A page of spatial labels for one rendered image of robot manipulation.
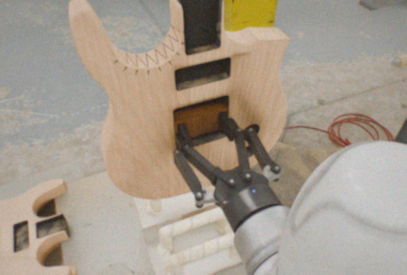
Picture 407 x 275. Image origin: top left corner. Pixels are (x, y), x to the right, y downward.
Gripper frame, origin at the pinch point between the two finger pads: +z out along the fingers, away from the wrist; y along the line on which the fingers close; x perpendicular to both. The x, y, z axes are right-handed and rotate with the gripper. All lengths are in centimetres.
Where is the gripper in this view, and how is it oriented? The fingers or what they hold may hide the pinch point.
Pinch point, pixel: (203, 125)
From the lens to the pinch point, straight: 60.1
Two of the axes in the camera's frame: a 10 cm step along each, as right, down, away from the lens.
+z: -3.7, -6.3, 6.8
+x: -0.1, -7.3, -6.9
